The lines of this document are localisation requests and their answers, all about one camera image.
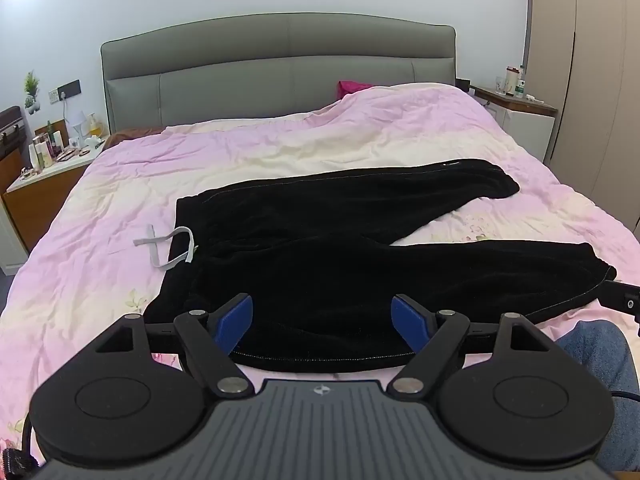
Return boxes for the wooden nightstand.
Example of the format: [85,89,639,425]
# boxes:
[0,132,108,271]

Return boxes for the group of cosmetic bottles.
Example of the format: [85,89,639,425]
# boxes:
[27,120,68,171]

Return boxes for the person's leg in jeans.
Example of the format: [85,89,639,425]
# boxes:
[555,320,640,471]

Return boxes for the beige wardrobe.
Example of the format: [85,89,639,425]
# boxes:
[525,0,640,241]

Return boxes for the black pants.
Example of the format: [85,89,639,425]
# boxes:
[132,158,618,373]

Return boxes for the white nightstand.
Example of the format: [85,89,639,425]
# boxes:
[472,85,558,163]

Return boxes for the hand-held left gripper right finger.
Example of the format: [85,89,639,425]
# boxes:
[386,293,557,400]

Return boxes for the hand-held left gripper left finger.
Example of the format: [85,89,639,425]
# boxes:
[92,292,256,401]

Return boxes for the magenta pillow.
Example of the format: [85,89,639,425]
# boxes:
[336,80,373,101]

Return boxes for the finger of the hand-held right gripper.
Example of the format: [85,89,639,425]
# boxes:
[595,280,640,338]

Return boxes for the grey bed headboard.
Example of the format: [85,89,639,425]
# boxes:
[100,12,457,136]

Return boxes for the pink blanket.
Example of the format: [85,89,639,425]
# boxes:
[0,81,640,461]

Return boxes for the small potted plant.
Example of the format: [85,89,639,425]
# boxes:
[22,71,41,111]

